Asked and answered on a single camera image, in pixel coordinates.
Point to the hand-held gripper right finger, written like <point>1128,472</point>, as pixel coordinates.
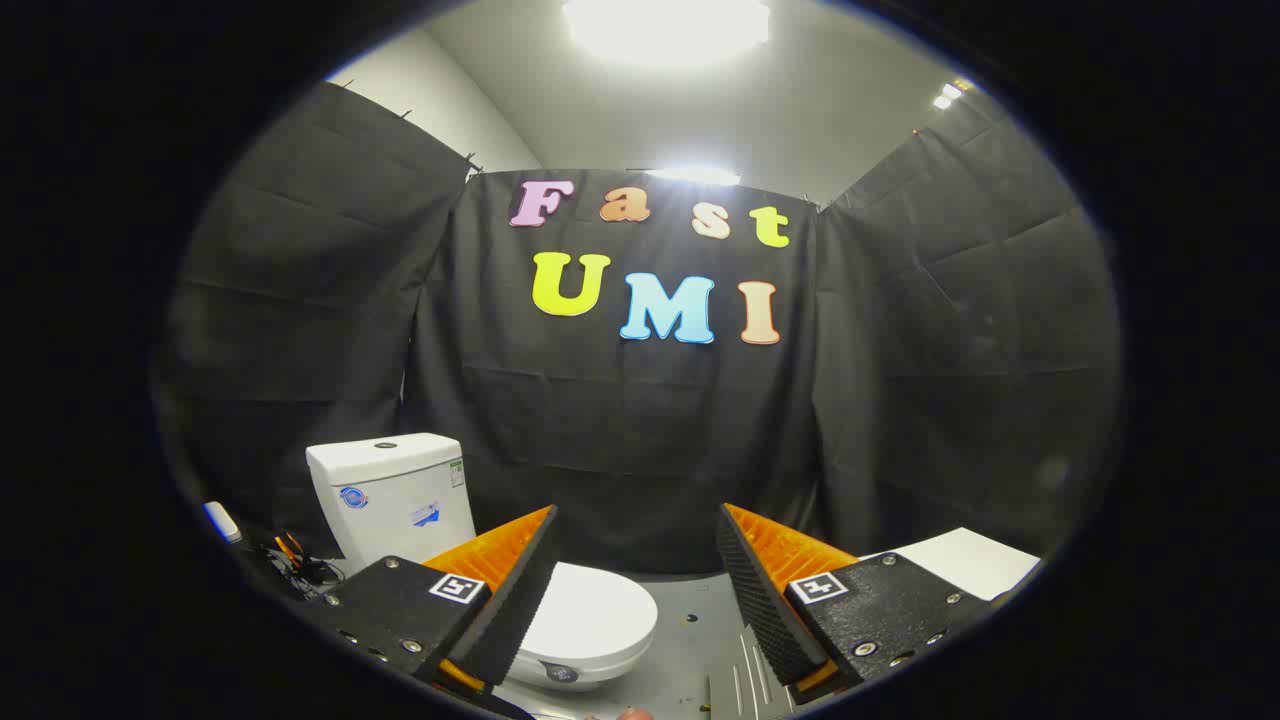
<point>755,600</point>

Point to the large ceiling light panel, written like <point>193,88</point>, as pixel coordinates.
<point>665,28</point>

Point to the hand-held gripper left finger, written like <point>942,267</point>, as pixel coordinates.
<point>520,600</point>

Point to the white toilet lid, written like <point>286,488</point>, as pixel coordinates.
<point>595,610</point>

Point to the black backdrop cloth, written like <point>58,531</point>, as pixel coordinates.
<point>640,430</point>

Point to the small white device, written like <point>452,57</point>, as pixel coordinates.
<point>223,522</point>

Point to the grey drawer cabinet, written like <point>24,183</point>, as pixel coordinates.
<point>960,560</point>

